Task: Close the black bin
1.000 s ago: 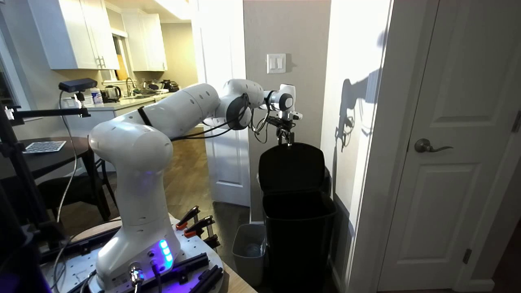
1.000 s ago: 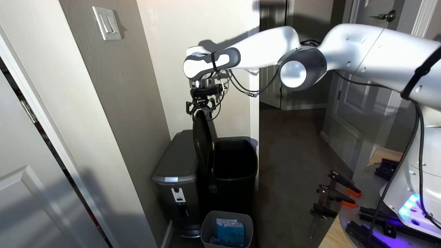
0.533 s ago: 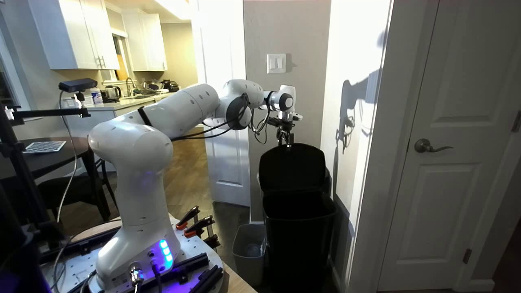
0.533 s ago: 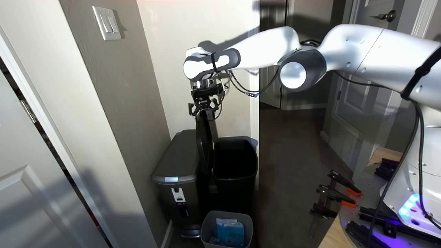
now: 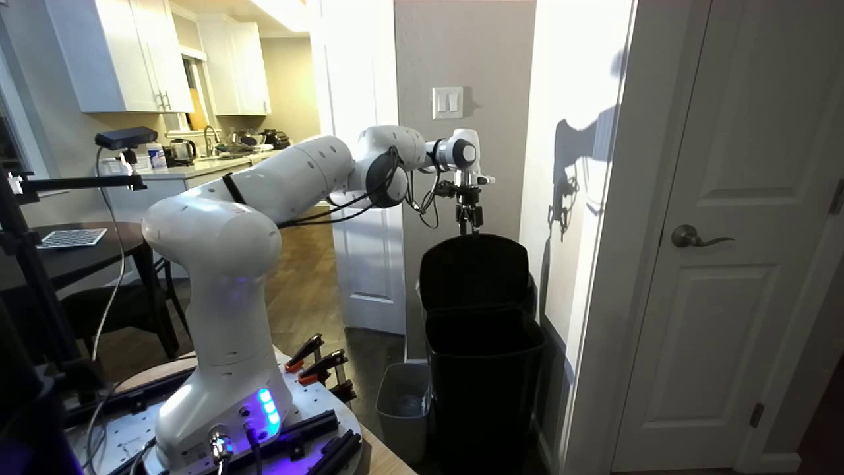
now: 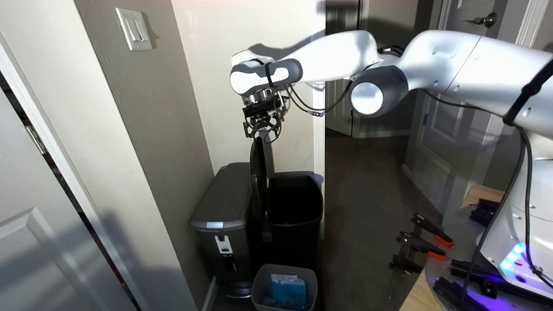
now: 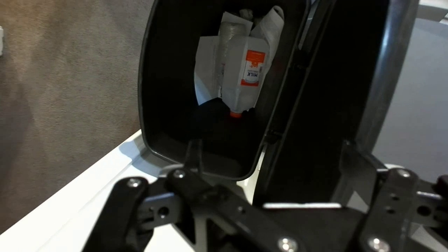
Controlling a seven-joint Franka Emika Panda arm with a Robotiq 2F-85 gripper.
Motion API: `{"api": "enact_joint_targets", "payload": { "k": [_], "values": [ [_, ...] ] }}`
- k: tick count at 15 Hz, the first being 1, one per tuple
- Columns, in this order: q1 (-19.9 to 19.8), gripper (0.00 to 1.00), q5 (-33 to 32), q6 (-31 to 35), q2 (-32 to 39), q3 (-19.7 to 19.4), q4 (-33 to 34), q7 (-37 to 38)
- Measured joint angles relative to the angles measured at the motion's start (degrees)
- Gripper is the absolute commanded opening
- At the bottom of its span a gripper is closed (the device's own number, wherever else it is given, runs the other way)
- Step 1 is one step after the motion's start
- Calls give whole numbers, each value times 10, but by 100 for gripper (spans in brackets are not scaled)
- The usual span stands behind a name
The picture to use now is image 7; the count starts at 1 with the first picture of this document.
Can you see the white milk carton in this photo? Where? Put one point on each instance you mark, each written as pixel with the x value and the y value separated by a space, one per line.
pixel 241 70

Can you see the black bin lid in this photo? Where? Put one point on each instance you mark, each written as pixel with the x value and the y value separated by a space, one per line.
pixel 325 105

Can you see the black bin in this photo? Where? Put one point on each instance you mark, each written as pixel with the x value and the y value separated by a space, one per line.
pixel 168 87

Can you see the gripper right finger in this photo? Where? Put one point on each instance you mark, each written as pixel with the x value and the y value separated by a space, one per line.
pixel 395 206

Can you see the crumpled white paper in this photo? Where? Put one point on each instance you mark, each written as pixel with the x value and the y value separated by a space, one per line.
pixel 206 66

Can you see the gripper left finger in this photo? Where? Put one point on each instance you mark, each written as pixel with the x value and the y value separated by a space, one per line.
pixel 196 194

